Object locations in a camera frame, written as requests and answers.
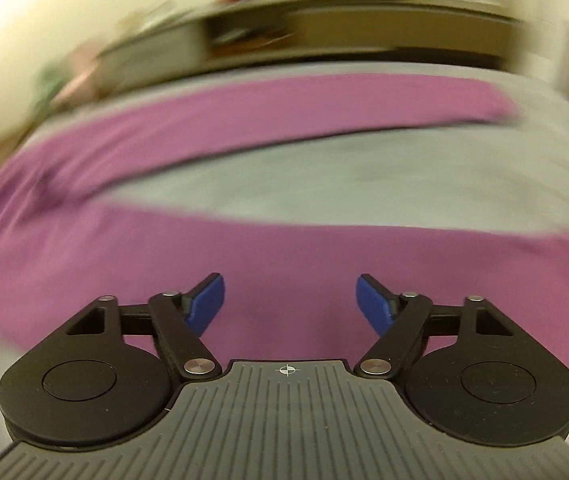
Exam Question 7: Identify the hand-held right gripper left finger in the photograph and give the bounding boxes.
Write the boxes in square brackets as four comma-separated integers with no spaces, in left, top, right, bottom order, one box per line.
[64,273,226,383]

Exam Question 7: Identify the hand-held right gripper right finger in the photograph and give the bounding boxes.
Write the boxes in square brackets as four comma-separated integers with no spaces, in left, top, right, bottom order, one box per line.
[355,273,515,380]

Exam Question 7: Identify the purple pants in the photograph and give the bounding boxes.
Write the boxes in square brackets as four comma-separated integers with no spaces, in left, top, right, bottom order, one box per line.
[0,74,569,373]

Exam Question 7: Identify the brown sideboard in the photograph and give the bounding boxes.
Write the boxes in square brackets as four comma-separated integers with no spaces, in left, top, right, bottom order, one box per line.
[97,0,528,88]

